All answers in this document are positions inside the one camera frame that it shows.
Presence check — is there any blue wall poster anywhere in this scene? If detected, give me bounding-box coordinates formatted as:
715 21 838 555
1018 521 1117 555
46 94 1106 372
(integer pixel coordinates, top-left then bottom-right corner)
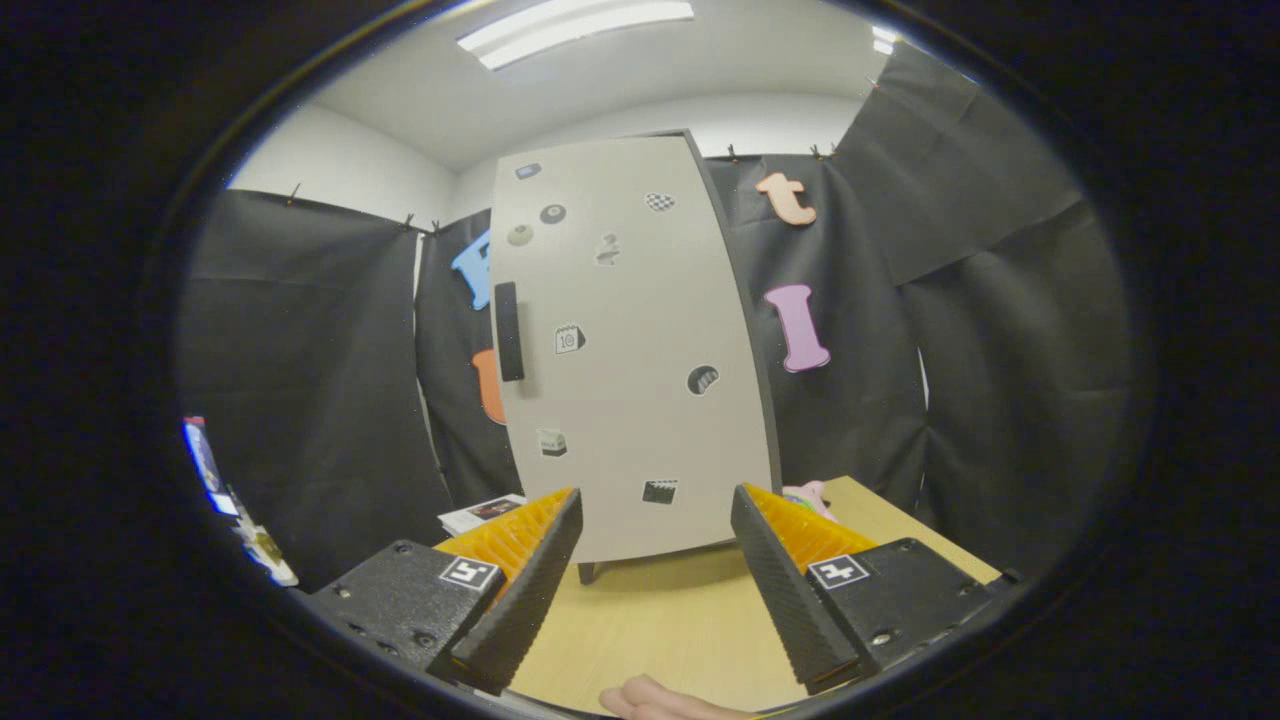
183 417 239 516

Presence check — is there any stack of books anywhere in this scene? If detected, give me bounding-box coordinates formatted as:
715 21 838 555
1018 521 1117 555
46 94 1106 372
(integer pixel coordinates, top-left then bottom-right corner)
438 493 528 538

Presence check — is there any long ceiling light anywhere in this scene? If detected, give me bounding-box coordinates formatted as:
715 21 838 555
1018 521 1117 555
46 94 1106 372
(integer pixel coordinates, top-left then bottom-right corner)
457 0 696 71

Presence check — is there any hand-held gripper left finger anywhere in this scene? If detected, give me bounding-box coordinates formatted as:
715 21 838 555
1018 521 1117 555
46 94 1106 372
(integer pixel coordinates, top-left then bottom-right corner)
305 487 584 696

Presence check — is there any pink plush toy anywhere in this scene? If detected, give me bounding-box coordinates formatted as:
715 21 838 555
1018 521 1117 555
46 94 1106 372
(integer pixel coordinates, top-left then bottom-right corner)
782 480 839 523

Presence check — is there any black door handle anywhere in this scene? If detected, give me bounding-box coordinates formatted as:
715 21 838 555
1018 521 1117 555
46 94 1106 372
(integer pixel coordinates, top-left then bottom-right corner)
494 281 526 383

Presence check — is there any grey shoe cabinet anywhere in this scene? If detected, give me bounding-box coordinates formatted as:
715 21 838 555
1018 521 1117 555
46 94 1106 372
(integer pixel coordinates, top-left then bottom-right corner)
488 128 784 587

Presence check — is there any black backdrop cloth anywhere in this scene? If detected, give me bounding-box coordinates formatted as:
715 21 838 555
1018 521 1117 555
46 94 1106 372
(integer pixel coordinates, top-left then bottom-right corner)
180 42 1136 591

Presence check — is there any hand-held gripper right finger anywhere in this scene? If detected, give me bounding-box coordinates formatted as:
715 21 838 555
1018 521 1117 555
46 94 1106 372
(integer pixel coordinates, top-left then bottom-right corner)
730 484 1021 696

